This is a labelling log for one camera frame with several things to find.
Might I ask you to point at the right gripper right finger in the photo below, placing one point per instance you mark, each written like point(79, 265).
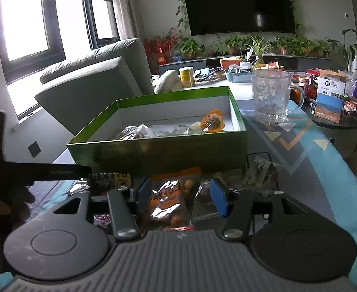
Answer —
point(238, 208)

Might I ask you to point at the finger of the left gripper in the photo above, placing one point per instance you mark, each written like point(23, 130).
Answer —
point(63, 172)

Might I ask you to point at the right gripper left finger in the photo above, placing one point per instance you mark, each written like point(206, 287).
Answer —
point(118, 212)

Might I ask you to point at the orange peanut packet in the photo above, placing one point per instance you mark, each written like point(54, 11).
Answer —
point(170, 202)

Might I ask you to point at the clear orange nut packet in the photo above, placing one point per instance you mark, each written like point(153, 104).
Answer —
point(213, 122)

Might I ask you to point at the white crinkled snack packet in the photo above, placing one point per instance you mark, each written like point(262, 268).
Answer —
point(171, 130)

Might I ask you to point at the person's left hand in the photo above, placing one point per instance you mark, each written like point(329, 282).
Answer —
point(15, 201)

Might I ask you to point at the grey crumpled wrapper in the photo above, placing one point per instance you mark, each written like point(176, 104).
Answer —
point(262, 174)

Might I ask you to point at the patterned blue grey tablecloth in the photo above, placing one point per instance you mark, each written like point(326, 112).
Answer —
point(312, 169)

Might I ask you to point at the grey armchair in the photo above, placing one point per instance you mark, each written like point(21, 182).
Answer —
point(76, 91)

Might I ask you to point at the green cardboard box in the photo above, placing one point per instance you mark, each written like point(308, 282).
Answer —
point(95, 147)

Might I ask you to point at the clear glass mug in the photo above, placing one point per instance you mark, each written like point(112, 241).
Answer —
point(271, 93)

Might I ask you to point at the round white coffee table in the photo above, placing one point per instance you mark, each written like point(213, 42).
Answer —
point(237, 84)

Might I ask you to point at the dark round side table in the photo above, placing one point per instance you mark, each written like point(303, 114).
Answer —
point(342, 135)

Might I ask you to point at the teal storage tray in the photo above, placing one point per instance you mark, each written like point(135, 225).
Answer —
point(238, 75)

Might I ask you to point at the yellow can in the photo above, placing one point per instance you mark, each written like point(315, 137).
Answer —
point(187, 76)

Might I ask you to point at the black framed window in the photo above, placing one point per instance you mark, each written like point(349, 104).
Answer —
point(30, 33)

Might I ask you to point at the blue white carton box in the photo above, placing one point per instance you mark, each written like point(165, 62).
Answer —
point(330, 95)

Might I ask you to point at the spider plant in vase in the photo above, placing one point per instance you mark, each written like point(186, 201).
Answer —
point(260, 46)

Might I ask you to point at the red flower decoration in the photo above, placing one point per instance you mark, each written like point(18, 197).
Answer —
point(158, 47)

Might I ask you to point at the black wall socket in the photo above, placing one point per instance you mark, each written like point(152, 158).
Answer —
point(34, 149)

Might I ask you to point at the black wall television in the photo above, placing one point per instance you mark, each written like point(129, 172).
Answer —
point(240, 16)

